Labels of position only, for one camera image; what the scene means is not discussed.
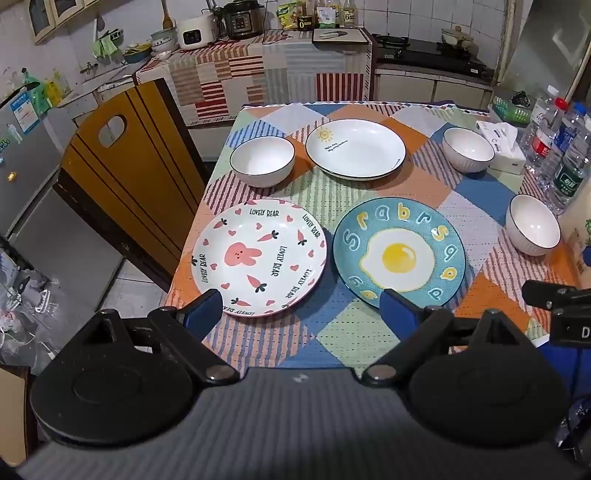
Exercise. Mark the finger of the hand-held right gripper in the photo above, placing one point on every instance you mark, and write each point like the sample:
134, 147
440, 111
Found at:
547, 293

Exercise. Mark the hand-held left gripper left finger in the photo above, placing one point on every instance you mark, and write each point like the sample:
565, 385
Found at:
206, 310

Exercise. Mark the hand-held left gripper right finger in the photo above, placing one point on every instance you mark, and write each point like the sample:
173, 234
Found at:
396, 308

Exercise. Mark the teal plate fried egg print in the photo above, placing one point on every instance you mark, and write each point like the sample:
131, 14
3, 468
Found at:
399, 256

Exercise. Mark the white plate pink bunny print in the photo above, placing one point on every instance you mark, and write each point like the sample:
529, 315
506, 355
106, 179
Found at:
258, 258

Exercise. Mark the white ribbed bowl black rim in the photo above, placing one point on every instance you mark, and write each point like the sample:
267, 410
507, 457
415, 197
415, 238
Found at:
468, 148

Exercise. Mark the white plate yellow sun print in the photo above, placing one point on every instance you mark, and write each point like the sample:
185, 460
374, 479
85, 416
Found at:
355, 147

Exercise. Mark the stacked pale bowls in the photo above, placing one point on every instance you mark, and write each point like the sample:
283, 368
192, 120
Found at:
164, 41

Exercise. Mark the cream plastic jug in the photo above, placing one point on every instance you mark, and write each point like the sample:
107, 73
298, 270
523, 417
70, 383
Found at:
577, 240

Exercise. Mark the green label water bottle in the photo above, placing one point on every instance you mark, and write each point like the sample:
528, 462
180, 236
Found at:
570, 177

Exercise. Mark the patchwork tablecloth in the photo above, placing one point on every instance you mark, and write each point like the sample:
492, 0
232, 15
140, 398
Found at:
314, 203

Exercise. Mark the white tissue box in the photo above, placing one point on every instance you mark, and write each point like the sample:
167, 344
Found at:
507, 144

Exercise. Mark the yellow wooden chair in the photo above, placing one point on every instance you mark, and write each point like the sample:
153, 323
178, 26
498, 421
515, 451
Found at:
129, 175

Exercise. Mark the red label water bottle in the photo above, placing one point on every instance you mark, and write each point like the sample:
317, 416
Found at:
544, 138

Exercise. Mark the blue label water bottle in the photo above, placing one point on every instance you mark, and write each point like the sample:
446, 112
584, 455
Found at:
564, 138

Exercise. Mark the clear plastic bag pile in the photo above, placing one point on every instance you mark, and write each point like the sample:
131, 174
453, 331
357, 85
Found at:
27, 304

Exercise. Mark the green plastic basket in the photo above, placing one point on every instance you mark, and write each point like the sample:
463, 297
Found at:
508, 110

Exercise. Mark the brown cardboard box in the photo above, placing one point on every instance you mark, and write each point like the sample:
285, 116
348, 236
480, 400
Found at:
14, 415

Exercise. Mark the cream base cabinet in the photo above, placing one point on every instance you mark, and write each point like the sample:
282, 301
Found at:
415, 90

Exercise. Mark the silver refrigerator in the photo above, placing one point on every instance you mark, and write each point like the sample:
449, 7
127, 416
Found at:
27, 166

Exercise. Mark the striped patchwork counter cloth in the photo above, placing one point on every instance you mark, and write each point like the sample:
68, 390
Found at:
240, 74

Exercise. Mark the black gas stove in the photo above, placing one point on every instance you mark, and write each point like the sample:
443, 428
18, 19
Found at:
425, 55

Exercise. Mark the blue basin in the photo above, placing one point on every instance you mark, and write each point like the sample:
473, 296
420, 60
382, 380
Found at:
136, 55

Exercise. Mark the yellow detergent bottle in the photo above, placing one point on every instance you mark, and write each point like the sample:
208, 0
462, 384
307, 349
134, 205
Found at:
57, 87

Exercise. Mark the metal faucet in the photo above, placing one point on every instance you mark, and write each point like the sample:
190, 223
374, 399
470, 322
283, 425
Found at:
87, 68

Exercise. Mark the cream cooking pot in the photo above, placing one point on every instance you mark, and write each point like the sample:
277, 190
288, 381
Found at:
457, 39

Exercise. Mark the green detergent bottle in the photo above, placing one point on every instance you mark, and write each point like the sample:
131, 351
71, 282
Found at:
37, 94

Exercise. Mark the white cutting board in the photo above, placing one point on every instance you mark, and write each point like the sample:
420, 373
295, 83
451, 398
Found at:
353, 36

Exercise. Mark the white rice cooker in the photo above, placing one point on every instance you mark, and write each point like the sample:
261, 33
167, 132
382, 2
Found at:
196, 32

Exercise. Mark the kitchen knife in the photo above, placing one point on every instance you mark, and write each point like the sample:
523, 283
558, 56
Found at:
332, 34

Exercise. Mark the green hanging cloth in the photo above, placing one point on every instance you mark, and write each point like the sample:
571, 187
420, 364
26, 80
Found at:
105, 46

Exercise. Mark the black pressure cooker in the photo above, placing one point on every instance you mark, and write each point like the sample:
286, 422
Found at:
240, 21

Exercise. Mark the wooden spatula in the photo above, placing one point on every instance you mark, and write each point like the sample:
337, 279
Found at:
166, 18

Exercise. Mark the clear oil bottle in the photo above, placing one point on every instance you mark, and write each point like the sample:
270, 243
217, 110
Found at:
350, 16

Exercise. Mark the yellow green seasoning packet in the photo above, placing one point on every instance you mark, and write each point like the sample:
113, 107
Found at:
287, 16

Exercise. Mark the cream wall cabinet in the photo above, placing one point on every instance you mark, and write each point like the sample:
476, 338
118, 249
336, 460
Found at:
55, 18

